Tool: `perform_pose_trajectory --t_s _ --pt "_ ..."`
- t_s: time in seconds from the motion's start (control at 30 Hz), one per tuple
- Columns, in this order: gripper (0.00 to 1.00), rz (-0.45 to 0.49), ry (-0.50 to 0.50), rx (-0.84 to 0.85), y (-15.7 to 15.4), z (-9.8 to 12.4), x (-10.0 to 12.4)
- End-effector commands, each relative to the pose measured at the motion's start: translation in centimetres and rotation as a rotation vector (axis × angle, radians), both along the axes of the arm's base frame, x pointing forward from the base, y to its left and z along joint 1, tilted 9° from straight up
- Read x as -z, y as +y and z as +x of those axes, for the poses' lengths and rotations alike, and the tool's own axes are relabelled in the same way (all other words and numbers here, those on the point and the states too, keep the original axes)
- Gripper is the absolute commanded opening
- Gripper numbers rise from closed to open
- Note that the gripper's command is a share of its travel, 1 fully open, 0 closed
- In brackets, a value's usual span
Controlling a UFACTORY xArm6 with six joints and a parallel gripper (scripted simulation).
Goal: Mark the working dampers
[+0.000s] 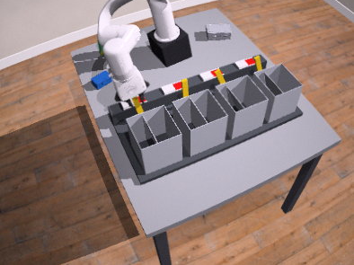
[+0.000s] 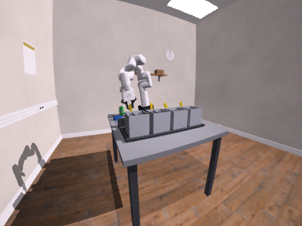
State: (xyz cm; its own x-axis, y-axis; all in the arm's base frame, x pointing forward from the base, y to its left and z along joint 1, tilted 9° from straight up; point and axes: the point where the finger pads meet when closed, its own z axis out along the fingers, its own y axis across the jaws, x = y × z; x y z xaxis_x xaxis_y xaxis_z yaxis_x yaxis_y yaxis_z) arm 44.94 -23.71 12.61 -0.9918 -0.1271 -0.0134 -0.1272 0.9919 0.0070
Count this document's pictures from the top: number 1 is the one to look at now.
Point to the blue box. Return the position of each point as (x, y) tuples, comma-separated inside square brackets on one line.
[(101, 80)]

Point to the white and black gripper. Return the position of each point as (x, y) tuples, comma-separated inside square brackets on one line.
[(129, 88)]

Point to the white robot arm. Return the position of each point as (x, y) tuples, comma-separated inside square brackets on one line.
[(116, 51)]

